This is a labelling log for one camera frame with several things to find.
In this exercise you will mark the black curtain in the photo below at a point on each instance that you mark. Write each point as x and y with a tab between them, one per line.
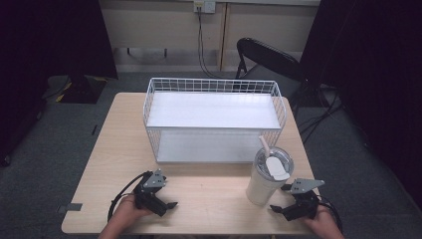
375	66
43	49

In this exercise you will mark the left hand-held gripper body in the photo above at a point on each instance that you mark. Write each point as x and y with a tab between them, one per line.
150	199

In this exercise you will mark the black folding chair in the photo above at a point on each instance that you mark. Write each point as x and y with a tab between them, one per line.
268	56

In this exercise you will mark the person's left hand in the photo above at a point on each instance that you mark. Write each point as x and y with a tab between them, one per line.
127	210

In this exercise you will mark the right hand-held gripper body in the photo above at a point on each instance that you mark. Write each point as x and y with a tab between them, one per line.
303	202

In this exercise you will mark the black and yellow stand base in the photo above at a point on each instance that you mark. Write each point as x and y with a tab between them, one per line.
76	88

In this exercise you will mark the white wall socket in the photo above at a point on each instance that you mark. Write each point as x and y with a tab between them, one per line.
204	6

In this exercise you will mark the white tumbler cup with straw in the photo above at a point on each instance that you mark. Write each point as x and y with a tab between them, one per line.
265	186

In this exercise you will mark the grey tape strip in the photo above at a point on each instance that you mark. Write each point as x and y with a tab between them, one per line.
70	208

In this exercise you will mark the person's right hand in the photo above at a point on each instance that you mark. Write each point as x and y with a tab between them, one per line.
320	221

